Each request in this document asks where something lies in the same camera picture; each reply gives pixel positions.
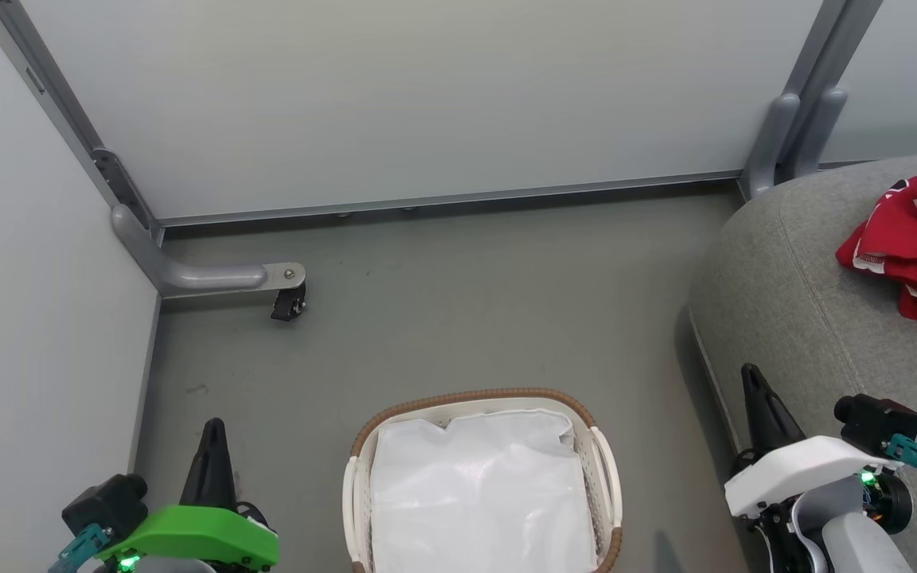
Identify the grey double partition post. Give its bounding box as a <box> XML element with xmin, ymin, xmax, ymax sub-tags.
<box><xmin>737</xmin><ymin>0</ymin><xmax>883</xmax><ymax>200</ymax></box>

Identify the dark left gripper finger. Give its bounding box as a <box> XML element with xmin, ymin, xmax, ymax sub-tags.
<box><xmin>180</xmin><ymin>418</ymin><xmax>238</xmax><ymax>509</ymax></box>

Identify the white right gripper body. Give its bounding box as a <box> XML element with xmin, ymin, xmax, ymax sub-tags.
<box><xmin>725</xmin><ymin>435</ymin><xmax>902</xmax><ymax>518</ymax></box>

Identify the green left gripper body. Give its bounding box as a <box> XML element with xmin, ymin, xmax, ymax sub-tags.
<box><xmin>95</xmin><ymin>505</ymin><xmax>280</xmax><ymax>571</ymax></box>

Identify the red and white clothing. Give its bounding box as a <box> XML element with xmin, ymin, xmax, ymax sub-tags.
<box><xmin>835</xmin><ymin>161</ymin><xmax>917</xmax><ymax>329</ymax></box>

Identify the white basket liner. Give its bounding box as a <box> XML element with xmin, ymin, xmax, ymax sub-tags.
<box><xmin>369</xmin><ymin>408</ymin><xmax>599</xmax><ymax>573</ymax></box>

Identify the grey partition corner post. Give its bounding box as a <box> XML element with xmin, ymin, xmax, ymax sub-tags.
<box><xmin>0</xmin><ymin>0</ymin><xmax>165</xmax><ymax>240</ymax></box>

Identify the black caster wheel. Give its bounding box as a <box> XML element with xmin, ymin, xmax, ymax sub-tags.
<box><xmin>271</xmin><ymin>284</ymin><xmax>306</xmax><ymax>322</ymax></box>

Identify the white laundry basket brown rim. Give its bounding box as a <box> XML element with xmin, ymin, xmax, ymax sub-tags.
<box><xmin>341</xmin><ymin>388</ymin><xmax>624</xmax><ymax>573</ymax></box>

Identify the grey partition bottom rail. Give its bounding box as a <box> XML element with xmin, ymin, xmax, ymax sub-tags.
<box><xmin>160</xmin><ymin>170</ymin><xmax>746</xmax><ymax>228</ymax></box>

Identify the grey fabric sofa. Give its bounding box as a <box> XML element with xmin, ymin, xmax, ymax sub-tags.
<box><xmin>688</xmin><ymin>151</ymin><xmax>917</xmax><ymax>573</ymax></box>

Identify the teal left cable connector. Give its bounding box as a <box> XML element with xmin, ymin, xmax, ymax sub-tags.
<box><xmin>49</xmin><ymin>524</ymin><xmax>113</xmax><ymax>573</ymax></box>

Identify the grey metal partition foot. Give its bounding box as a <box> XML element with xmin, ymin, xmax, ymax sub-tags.
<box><xmin>112</xmin><ymin>203</ymin><xmax>306</xmax><ymax>299</ymax></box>

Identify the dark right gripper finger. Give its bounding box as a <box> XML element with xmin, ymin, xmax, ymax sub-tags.
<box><xmin>741</xmin><ymin>364</ymin><xmax>806</xmax><ymax>467</ymax></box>

